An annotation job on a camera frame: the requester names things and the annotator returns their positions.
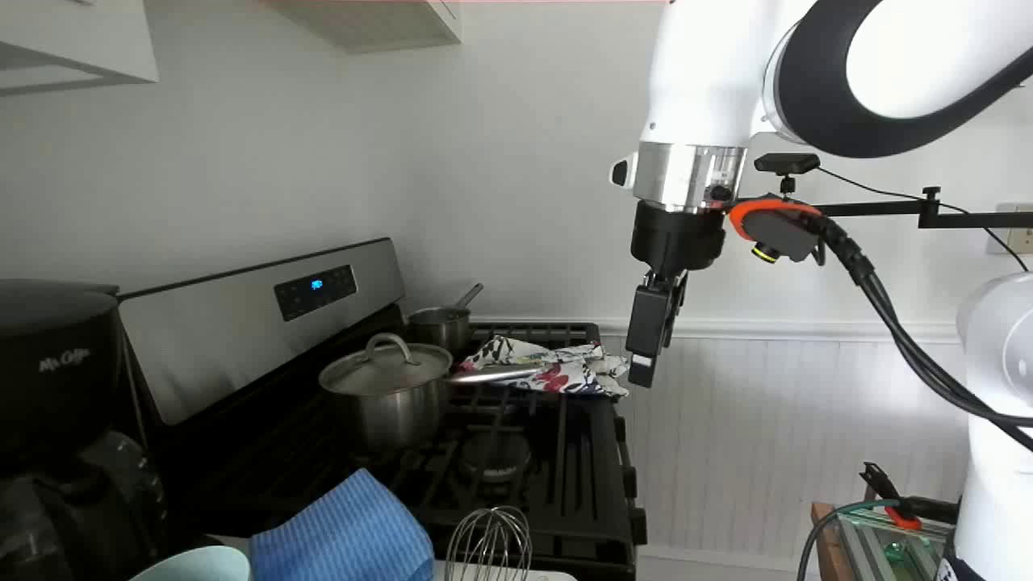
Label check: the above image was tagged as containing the white cabinet above stove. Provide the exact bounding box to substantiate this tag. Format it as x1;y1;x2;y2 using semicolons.
262;0;463;59

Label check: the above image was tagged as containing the black camera on boom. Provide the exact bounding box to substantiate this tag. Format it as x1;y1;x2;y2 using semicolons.
753;153;824;198

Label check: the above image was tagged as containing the white wall cabinet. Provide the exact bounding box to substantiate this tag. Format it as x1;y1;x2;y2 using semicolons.
0;0;160;98

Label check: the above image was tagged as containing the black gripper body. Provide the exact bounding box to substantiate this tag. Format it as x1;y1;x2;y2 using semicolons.
629;198;729;281

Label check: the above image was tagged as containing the pale teal bowl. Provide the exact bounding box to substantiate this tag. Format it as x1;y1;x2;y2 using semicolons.
128;543;257;581

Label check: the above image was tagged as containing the black tool with orange handle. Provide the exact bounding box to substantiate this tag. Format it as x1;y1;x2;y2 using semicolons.
858;460;962;531

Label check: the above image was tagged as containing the white tray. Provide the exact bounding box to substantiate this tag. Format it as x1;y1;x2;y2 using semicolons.
430;555;581;581

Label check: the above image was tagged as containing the floral kitchen towel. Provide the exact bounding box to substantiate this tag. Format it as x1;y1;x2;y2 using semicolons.
455;332;637;402

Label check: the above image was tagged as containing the black coffee maker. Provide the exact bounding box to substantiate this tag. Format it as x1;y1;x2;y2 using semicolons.
0;276;172;581

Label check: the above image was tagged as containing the large steel pot with lid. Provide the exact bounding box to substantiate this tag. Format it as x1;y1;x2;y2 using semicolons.
317;330;541;454

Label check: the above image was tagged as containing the wrist camera with orange mount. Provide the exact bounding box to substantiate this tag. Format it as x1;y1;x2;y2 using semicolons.
723;194;834;268

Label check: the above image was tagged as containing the wire whisk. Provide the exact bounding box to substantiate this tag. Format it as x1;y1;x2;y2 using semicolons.
443;502;539;581

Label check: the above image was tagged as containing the blue cloth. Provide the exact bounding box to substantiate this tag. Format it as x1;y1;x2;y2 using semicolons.
245;464;438;581

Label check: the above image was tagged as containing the green glass board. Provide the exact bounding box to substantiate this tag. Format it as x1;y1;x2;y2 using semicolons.
835;500;957;581

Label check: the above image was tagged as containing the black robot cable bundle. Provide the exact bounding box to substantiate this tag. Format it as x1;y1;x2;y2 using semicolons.
787;203;1033;452

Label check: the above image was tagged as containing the wooden side table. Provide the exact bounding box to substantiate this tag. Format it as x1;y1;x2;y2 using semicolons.
808;496;962;581

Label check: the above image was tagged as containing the small steel saucepan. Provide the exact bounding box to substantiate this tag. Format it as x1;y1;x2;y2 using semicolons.
403;281;487;355

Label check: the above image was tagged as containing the black steel gas stove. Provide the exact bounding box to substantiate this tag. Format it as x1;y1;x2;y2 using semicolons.
112;234;650;581

